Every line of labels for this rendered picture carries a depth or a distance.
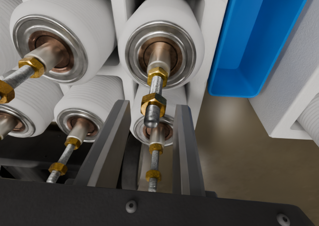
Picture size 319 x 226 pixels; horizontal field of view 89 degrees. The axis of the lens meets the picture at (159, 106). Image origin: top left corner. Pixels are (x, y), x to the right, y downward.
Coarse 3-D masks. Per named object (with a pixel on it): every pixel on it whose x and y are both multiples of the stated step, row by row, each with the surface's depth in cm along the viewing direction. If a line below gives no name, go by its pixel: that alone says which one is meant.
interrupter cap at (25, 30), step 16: (32, 16) 15; (48, 16) 15; (16, 32) 16; (32, 32) 16; (48, 32) 16; (64, 32) 16; (16, 48) 17; (32, 48) 17; (64, 48) 17; (80, 48) 17; (64, 64) 19; (80, 64) 18; (64, 80) 20
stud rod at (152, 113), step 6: (156, 78) 13; (150, 84) 13; (156, 84) 13; (162, 84) 14; (150, 90) 12; (156, 90) 12; (150, 108) 11; (156, 108) 11; (150, 114) 10; (156, 114) 10; (144, 120) 10; (150, 120) 10; (156, 120) 10; (150, 126) 10; (156, 126) 10
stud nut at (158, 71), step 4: (156, 68) 14; (160, 68) 14; (152, 72) 14; (156, 72) 14; (160, 72) 14; (164, 72) 14; (148, 76) 14; (152, 76) 14; (160, 76) 14; (164, 76) 14; (148, 80) 14; (164, 80) 14; (148, 84) 14; (164, 84) 14
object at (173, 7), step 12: (144, 0) 24; (156, 0) 18; (168, 0) 18; (180, 0) 20; (144, 12) 15; (156, 12) 15; (168, 12) 15; (180, 12) 15; (192, 12) 21; (132, 24) 16; (180, 24) 15; (192, 24) 15; (120, 36) 17; (192, 36) 16; (120, 48) 17; (204, 48) 17; (120, 60) 19; (192, 72) 18; (180, 84) 20
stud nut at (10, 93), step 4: (0, 80) 12; (0, 84) 12; (4, 84) 12; (0, 88) 12; (4, 88) 12; (8, 88) 12; (12, 88) 12; (0, 92) 12; (4, 92) 12; (8, 92) 12; (12, 92) 12; (4, 96) 12; (8, 96) 12; (12, 96) 13; (0, 100) 12; (4, 100) 12; (8, 100) 12
